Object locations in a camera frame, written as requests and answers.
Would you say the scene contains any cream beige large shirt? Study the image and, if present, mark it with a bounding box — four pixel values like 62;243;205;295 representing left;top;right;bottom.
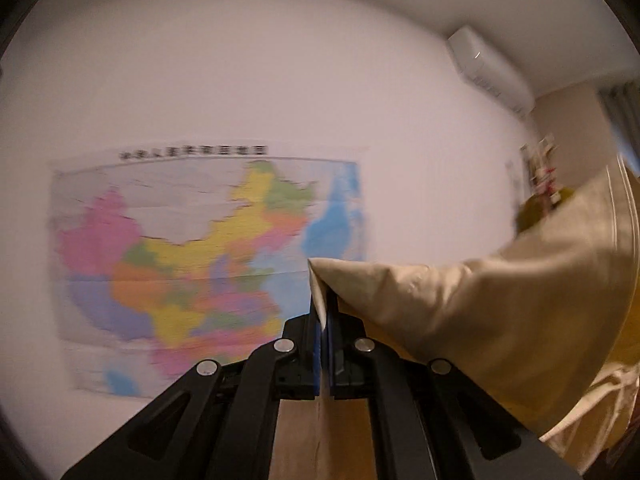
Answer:
309;159;639;472

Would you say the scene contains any olive green garment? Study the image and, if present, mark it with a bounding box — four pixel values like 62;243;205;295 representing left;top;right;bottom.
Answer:
515;188;575;235

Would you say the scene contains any grey curtain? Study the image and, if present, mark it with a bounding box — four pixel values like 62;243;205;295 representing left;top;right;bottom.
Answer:
599;79;640;174

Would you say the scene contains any colourful wall map poster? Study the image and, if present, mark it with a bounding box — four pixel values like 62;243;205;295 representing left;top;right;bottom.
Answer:
48;141;367;398

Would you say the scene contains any wall decoration with red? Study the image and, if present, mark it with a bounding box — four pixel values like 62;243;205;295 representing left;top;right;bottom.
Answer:
520;136;562;214

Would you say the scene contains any white wall air conditioner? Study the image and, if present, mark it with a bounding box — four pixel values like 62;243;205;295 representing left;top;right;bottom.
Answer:
447;25;535;117

